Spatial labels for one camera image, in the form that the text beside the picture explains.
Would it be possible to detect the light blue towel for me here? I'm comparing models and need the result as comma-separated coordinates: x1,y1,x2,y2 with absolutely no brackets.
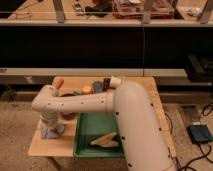
40,124,65,139

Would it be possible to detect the black foot pedal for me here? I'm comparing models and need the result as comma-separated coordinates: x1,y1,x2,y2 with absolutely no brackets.
187,125,213,144

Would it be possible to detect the green plastic tray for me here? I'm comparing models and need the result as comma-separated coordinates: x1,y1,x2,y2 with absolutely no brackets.
73,113,124,158

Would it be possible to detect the black floor cable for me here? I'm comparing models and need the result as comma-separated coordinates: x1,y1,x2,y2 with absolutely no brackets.
164,102,213,171

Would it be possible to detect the red yellow apple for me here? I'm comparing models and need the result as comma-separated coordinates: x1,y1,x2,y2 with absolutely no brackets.
81,86,93,94

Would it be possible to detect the orange carrot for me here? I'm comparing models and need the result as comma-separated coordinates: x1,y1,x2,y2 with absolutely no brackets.
55,79,64,89

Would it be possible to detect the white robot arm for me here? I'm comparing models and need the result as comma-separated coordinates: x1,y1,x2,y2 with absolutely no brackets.
32,80,176,171

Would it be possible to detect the yellow banana in tray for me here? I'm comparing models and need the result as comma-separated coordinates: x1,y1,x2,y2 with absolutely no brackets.
90,132,119,148

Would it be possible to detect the blue grey can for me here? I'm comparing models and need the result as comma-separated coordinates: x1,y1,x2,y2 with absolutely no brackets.
92,81,103,93

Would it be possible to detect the black box on shelf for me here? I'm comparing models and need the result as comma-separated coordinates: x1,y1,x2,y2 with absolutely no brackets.
185,55,213,82

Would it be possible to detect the dark red bowl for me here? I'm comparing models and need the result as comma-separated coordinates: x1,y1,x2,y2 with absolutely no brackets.
60,93,76,120

